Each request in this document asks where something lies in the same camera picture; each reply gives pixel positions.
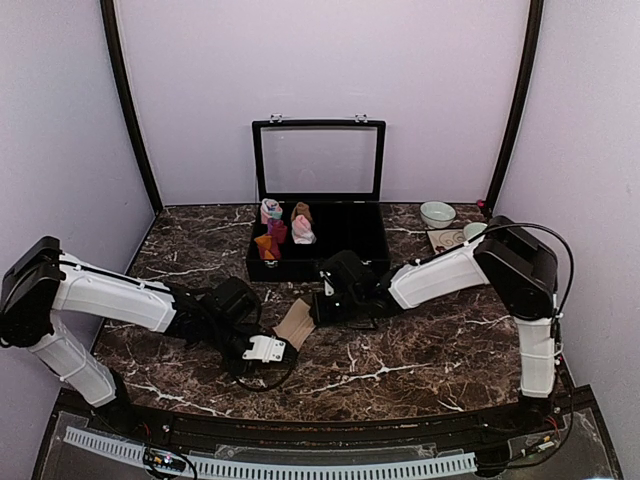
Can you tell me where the right black frame post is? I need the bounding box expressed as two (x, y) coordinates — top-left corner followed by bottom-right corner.
(481, 0), (544, 218)

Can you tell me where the pale green bowl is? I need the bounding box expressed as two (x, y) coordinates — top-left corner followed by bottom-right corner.
(463, 222), (487, 241)
(420, 201), (457, 229)

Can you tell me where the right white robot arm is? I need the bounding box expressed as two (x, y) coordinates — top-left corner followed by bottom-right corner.
(310, 216), (569, 434)

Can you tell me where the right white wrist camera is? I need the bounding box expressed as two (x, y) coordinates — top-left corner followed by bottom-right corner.
(320, 271), (335, 297)

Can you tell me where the far pale green bowl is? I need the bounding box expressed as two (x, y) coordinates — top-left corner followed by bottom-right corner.
(420, 201), (457, 229)

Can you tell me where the small circuit board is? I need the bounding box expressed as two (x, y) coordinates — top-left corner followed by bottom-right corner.
(143, 449), (187, 472)

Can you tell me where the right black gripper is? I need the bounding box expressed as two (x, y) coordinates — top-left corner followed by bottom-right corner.
(310, 290), (364, 325)

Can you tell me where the pink patterned sock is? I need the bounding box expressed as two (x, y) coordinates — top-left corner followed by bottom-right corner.
(291, 215), (316, 245)

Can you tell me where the floral square plate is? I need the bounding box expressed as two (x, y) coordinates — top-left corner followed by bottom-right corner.
(427, 229), (468, 255)

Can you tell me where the near pale green bowl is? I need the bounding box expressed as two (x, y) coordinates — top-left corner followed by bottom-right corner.
(463, 222), (487, 241)

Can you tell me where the white slotted cable duct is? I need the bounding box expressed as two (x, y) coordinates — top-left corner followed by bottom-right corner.
(63, 427), (477, 479)

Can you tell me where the black glass-lid storage box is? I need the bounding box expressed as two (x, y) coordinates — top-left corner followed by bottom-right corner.
(246, 116), (390, 282)

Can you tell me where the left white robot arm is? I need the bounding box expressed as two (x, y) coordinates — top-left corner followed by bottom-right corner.
(1, 236), (284, 436)

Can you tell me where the striped brown beige sock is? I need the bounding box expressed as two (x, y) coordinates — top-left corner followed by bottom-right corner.
(273, 298), (316, 351)

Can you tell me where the rolled purple red sock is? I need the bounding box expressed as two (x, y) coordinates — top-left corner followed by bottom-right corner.
(267, 218), (288, 244)

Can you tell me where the rolled orange sock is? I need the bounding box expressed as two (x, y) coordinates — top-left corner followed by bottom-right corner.
(254, 234), (281, 261)

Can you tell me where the black frame post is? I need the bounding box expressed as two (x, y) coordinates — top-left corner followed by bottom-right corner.
(481, 0), (544, 218)
(99, 0), (164, 215)

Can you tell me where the left black frame post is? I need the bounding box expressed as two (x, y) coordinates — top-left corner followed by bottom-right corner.
(99, 0), (164, 215)

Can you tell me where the rolled brown sock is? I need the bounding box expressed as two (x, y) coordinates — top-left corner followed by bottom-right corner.
(291, 202), (314, 224)

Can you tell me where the rolled pink white sock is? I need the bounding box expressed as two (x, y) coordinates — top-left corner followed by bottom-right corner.
(260, 198), (283, 224)

